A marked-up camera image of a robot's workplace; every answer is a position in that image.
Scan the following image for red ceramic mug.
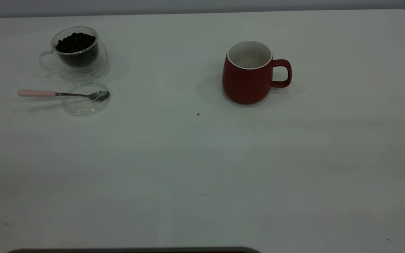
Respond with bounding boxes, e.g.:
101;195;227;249
223;41;292;105

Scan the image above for metal spoon with pink handle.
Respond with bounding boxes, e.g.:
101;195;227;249
18;89;110;102

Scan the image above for clear round glass lid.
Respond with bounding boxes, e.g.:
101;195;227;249
61;77;112;117

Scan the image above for dark coffee beans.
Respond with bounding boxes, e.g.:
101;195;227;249
55;32;99;68

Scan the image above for clear glass cup with handle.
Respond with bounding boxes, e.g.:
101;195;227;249
39;26;108;80

